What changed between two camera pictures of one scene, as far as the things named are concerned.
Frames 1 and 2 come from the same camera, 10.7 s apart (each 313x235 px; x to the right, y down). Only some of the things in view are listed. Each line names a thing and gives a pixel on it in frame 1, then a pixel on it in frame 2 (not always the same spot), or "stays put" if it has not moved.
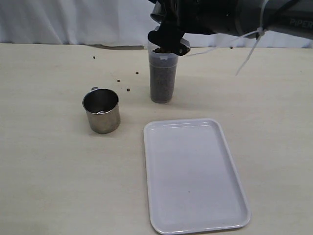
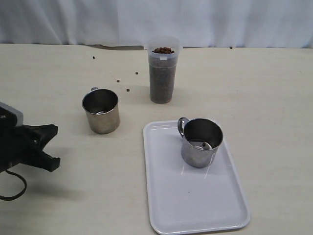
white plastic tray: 193,184 stays put
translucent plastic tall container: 163,66 stays put
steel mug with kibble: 158,14 → 201,139
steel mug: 103,109 stays put
